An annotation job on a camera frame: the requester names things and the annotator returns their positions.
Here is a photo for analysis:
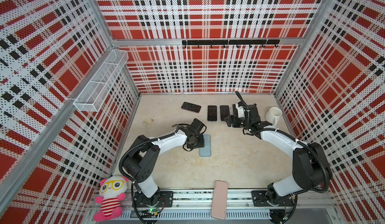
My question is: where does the pink plush toy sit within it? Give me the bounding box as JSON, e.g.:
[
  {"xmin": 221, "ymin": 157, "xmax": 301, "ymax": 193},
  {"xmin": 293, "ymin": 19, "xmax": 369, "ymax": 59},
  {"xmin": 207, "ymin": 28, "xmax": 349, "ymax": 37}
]
[{"xmin": 93, "ymin": 175, "xmax": 128, "ymax": 222}]

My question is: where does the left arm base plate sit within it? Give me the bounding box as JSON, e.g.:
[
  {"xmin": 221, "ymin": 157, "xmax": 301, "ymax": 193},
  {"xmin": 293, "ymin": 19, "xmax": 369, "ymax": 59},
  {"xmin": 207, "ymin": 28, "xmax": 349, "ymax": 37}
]
[{"xmin": 133, "ymin": 191, "xmax": 174, "ymax": 208}]

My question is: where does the aluminium front rail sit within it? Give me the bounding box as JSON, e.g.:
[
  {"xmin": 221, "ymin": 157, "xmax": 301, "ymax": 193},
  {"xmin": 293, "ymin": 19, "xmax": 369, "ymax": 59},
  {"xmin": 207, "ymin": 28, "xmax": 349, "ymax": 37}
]
[{"xmin": 137, "ymin": 189, "xmax": 342, "ymax": 224}]

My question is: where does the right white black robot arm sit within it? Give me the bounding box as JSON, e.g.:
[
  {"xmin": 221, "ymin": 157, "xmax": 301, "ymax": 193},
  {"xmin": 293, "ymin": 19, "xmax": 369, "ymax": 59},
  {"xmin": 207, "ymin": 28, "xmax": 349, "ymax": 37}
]
[{"xmin": 225, "ymin": 92, "xmax": 332, "ymax": 206}]

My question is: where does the pink phone case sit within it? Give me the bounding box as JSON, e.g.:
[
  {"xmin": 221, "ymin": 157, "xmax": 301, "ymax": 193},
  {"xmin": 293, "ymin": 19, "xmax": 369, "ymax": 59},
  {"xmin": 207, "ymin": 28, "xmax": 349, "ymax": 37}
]
[{"xmin": 211, "ymin": 180, "xmax": 228, "ymax": 220}]

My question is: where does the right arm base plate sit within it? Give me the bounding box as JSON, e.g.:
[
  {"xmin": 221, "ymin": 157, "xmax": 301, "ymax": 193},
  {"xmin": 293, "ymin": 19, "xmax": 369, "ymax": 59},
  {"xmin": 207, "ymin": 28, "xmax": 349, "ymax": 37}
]
[{"xmin": 251, "ymin": 190, "xmax": 294, "ymax": 207}]

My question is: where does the white wire mesh basket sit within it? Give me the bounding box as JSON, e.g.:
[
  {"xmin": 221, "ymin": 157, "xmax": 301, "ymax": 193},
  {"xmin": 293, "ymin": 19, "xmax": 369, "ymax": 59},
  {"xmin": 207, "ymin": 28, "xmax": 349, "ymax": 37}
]
[{"xmin": 74, "ymin": 49, "xmax": 128, "ymax": 112}]

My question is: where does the white ceramic mug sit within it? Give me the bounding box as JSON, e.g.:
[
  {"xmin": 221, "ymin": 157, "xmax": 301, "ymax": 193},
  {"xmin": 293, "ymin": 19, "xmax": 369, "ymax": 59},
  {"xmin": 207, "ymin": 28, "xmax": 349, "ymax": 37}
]
[{"xmin": 265, "ymin": 107, "xmax": 282, "ymax": 127}]

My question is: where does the black phone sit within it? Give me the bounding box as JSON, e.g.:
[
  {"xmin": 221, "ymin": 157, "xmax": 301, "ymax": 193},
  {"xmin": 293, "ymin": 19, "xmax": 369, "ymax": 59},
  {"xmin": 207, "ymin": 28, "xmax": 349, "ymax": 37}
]
[
  {"xmin": 181, "ymin": 102, "xmax": 202, "ymax": 113},
  {"xmin": 232, "ymin": 104, "xmax": 238, "ymax": 116},
  {"xmin": 220, "ymin": 105, "xmax": 230, "ymax": 122},
  {"xmin": 207, "ymin": 105, "xmax": 218, "ymax": 122}
]

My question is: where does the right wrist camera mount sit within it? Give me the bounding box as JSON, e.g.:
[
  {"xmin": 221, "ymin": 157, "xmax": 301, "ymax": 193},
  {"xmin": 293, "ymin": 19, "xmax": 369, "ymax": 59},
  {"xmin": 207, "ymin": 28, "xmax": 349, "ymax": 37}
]
[{"xmin": 236, "ymin": 104, "xmax": 245, "ymax": 118}]

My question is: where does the black hook rail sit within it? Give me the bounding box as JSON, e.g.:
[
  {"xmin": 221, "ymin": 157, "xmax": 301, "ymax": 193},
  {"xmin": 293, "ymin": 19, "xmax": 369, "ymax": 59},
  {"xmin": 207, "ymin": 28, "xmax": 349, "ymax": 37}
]
[{"xmin": 181, "ymin": 39, "xmax": 280, "ymax": 46}]

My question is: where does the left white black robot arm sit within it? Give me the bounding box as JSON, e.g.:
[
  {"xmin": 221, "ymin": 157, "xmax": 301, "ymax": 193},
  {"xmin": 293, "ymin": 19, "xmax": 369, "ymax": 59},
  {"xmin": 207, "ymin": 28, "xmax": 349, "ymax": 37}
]
[{"xmin": 118, "ymin": 119, "xmax": 207, "ymax": 207}]

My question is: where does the light blue case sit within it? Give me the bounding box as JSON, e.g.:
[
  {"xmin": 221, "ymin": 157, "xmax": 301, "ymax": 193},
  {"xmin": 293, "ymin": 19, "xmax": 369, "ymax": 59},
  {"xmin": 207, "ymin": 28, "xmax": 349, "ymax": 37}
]
[{"xmin": 199, "ymin": 134, "xmax": 212, "ymax": 157}]

